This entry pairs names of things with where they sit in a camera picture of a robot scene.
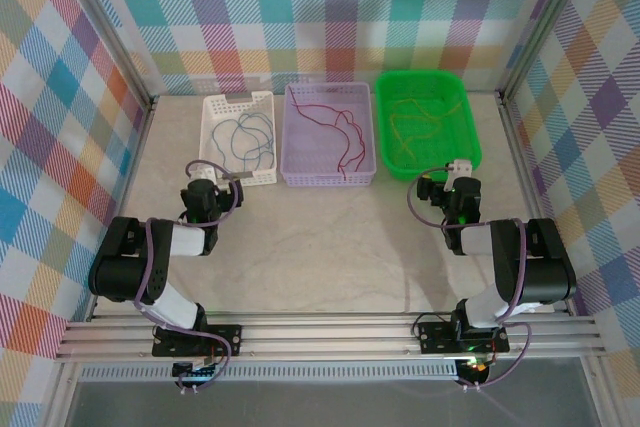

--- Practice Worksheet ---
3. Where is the white perforated plastic basket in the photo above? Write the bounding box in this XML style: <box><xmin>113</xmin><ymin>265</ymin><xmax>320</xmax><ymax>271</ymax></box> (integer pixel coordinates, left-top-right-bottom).
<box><xmin>198</xmin><ymin>90</ymin><xmax>278</xmax><ymax>186</ymax></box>

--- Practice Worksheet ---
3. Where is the thin red cable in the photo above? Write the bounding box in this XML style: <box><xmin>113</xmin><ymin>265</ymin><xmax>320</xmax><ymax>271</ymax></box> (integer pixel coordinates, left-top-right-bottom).
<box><xmin>298</xmin><ymin>102</ymin><xmax>375</xmax><ymax>172</ymax></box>
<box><xmin>287</xmin><ymin>86</ymin><xmax>351</xmax><ymax>181</ymax></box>

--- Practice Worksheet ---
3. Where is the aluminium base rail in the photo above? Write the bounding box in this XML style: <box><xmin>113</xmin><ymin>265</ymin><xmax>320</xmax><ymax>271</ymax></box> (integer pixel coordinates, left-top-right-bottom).
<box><xmin>54</xmin><ymin>314</ymin><xmax>606</xmax><ymax>363</ymax></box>

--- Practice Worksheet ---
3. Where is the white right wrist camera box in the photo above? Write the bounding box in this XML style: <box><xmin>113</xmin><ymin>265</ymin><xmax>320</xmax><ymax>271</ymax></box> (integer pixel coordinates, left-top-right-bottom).
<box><xmin>446</xmin><ymin>159</ymin><xmax>474</xmax><ymax>182</ymax></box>

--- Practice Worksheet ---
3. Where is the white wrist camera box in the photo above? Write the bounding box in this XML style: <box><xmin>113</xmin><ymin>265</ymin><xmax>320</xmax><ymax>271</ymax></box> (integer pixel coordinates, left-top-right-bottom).
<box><xmin>192</xmin><ymin>167</ymin><xmax>232</xmax><ymax>194</ymax></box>
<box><xmin>446</xmin><ymin>159</ymin><xmax>474</xmax><ymax>182</ymax></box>

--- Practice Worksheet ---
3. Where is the thin yellow cable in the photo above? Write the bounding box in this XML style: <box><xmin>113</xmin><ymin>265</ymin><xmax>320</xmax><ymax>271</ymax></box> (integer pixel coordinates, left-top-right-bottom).
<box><xmin>388</xmin><ymin>96</ymin><xmax>464</xmax><ymax>136</ymax></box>
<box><xmin>392</xmin><ymin>116</ymin><xmax>451</xmax><ymax>161</ymax></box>

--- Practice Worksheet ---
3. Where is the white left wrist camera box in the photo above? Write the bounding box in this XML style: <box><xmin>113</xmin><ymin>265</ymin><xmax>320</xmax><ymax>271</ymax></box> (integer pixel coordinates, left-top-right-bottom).
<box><xmin>192</xmin><ymin>167</ymin><xmax>232</xmax><ymax>194</ymax></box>

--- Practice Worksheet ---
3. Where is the grey slotted cable duct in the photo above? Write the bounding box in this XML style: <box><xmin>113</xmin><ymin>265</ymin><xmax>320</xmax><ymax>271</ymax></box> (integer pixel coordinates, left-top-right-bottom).
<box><xmin>79</xmin><ymin>365</ymin><xmax>461</xmax><ymax>382</ymax></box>

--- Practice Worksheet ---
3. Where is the aluminium side rail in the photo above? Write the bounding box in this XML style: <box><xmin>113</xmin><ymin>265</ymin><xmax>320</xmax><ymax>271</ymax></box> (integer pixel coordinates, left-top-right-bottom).
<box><xmin>497</xmin><ymin>90</ymin><xmax>576</xmax><ymax>316</ymax></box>
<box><xmin>84</xmin><ymin>94</ymin><xmax>160</xmax><ymax>323</ymax></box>

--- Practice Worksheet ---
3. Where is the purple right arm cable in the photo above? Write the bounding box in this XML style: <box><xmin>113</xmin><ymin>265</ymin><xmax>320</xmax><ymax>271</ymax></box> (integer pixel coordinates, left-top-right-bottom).
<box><xmin>407</xmin><ymin>166</ymin><xmax>534</xmax><ymax>391</ymax></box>

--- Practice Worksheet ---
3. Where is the black controller board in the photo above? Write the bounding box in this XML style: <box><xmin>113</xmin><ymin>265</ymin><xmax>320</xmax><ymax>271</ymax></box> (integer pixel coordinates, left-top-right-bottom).
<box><xmin>457</xmin><ymin>359</ymin><xmax>492</xmax><ymax>384</ymax></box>
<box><xmin>172</xmin><ymin>361</ymin><xmax>221</xmax><ymax>384</ymax></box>

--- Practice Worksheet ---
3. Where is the lilac perforated plastic basket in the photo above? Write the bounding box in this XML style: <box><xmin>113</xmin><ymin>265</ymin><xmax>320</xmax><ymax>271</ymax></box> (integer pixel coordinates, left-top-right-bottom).
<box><xmin>281</xmin><ymin>81</ymin><xmax>377</xmax><ymax>189</ymax></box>

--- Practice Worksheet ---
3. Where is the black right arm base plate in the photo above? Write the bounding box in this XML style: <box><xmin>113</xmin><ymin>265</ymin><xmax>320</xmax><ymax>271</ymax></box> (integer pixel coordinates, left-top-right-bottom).
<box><xmin>417</xmin><ymin>319</ymin><xmax>511</xmax><ymax>354</ymax></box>

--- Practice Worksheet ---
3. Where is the green perforated plastic basket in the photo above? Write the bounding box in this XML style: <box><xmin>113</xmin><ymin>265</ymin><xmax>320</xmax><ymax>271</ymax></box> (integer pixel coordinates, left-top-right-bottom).
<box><xmin>374</xmin><ymin>69</ymin><xmax>483</xmax><ymax>182</ymax></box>

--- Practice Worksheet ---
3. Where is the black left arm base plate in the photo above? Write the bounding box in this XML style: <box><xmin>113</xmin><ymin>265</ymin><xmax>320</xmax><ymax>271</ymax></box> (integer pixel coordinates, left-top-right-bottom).
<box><xmin>152</xmin><ymin>324</ymin><xmax>243</xmax><ymax>358</ymax></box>

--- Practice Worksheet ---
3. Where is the aluminium frame post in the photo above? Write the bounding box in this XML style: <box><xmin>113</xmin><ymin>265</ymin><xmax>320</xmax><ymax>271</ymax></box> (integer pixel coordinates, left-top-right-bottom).
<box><xmin>497</xmin><ymin>0</ymin><xmax>604</xmax><ymax>101</ymax></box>
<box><xmin>47</xmin><ymin>0</ymin><xmax>156</xmax><ymax>111</ymax></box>

